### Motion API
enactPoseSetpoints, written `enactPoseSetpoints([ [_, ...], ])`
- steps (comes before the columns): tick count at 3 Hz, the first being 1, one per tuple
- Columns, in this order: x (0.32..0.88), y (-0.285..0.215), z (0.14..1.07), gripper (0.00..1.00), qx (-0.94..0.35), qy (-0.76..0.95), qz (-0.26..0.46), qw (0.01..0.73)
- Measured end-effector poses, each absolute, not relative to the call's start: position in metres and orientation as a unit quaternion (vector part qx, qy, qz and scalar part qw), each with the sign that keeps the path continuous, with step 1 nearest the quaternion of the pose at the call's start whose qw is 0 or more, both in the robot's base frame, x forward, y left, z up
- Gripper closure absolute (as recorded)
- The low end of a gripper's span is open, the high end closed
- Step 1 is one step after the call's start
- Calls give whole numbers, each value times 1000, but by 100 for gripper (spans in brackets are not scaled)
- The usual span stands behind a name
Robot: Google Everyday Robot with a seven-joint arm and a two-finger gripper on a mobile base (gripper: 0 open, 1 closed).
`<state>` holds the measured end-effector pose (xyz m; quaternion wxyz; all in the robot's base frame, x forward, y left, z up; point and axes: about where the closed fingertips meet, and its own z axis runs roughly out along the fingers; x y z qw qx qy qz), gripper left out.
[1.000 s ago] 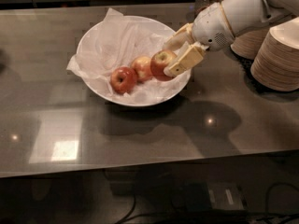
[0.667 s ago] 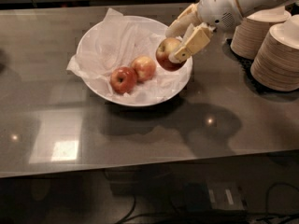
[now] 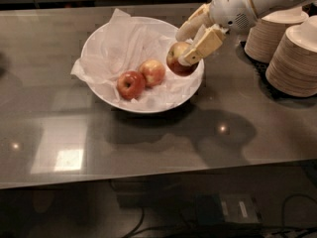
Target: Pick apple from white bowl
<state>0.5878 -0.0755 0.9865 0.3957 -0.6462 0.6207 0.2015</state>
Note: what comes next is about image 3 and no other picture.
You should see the yellowish red back apple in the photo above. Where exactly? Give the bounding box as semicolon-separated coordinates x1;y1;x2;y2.
139;59;165;87

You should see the black mat under stacks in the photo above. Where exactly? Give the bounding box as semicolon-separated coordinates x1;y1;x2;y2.
247;39;317;98

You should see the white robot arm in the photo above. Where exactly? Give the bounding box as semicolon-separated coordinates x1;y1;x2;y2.
176;0;314;65

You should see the white crumpled paper liner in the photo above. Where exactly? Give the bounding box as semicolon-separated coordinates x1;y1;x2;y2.
70;8;205;113

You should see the dark box under table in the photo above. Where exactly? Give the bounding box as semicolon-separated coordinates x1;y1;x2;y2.
195;193;262;226

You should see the red yellow front apple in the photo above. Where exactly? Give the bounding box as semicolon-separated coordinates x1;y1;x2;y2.
166;42;197;76

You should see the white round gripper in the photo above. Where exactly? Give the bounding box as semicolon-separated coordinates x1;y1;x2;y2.
175;0;258;66

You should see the white bowl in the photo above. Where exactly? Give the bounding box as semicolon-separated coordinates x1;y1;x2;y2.
80;16;206;115

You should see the dark red apple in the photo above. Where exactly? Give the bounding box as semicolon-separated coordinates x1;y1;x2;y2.
117;70;146;100

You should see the black cable on floor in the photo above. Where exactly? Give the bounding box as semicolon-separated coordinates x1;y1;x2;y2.
122;193;317;238

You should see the rear stack of paper bowls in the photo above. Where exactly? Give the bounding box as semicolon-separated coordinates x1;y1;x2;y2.
244;7;308;63

